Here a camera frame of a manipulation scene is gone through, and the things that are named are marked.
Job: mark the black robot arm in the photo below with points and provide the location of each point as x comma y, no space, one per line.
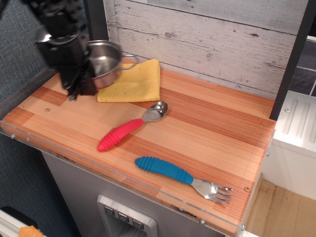
40,34

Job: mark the dark left shelf post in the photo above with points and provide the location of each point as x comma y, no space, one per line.
96,19

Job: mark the yellow folded rag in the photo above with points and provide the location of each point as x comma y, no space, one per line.
139,84

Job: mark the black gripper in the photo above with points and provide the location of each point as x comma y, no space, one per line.
69,56

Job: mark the silver toy fridge cabinet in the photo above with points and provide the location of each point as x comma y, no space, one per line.
80,189

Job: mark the orange object bottom left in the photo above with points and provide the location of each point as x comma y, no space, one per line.
30,231

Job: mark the dark shelf post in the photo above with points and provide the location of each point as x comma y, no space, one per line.
96,19
297,49

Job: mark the grey ice dispenser panel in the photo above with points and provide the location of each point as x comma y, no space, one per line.
120,220

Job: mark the dark right shelf post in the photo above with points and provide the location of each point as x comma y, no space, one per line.
297,49

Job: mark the white toy sink unit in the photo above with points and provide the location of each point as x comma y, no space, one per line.
291,156

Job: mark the red handled spoon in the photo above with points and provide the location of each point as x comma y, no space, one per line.
155,113

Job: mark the silver steel pan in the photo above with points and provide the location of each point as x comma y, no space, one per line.
106,60

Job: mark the blue handled fork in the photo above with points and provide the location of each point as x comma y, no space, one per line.
210,191

